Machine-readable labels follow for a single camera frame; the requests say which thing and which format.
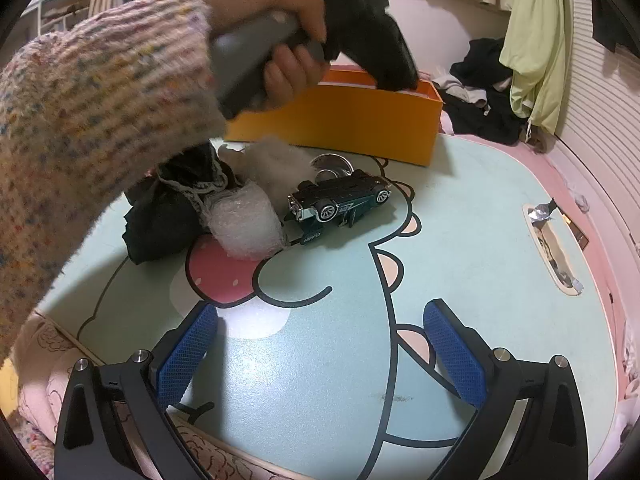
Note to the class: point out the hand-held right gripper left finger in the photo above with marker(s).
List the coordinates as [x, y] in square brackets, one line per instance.
[185, 360]

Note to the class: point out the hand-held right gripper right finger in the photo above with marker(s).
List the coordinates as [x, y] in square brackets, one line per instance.
[455, 355]

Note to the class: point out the orange cardboard box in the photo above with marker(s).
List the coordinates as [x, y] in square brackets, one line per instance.
[350, 125]

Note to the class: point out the small metal bowl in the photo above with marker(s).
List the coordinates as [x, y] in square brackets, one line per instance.
[332, 162]

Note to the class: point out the black lace-trimmed cloth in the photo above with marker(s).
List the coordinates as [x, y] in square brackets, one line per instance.
[160, 220]

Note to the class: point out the person's left forearm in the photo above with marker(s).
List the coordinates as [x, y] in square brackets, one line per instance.
[100, 110]

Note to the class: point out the crumpled foil wrapper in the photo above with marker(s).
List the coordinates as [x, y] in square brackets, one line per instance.
[572, 284]
[542, 215]

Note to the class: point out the bubble wrap piece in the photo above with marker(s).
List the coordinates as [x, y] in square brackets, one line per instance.
[245, 225]

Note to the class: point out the pile of black clothes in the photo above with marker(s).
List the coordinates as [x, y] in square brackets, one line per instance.
[480, 120]

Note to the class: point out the pink floral quilt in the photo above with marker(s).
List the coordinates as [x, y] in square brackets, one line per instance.
[40, 410]

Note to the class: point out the light green garment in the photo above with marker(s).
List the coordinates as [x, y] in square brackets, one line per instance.
[535, 35]

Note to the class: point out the brown packet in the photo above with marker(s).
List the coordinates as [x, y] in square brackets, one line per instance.
[577, 232]

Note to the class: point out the dark green toy car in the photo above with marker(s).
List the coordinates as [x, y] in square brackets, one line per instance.
[340, 200]

